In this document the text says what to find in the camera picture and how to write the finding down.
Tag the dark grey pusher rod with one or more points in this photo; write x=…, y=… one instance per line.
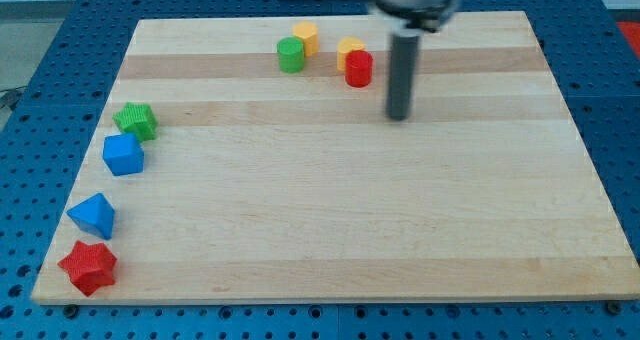
x=403, y=56

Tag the red cylinder block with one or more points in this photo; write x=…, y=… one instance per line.
x=358, y=68

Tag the green star block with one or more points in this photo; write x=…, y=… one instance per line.
x=137, y=119

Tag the red star block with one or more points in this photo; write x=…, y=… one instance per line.
x=89, y=266

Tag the yellow heart block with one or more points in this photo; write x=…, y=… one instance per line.
x=344, y=47

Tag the yellow hexagon block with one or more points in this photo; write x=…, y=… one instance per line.
x=308, y=33

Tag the green cylinder block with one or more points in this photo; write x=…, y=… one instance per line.
x=291, y=57

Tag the wooden board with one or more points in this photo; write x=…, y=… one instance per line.
x=266, y=187

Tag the blue cube block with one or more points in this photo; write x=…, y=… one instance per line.
x=123, y=154

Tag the blue triangle block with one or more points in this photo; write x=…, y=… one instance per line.
x=95, y=215

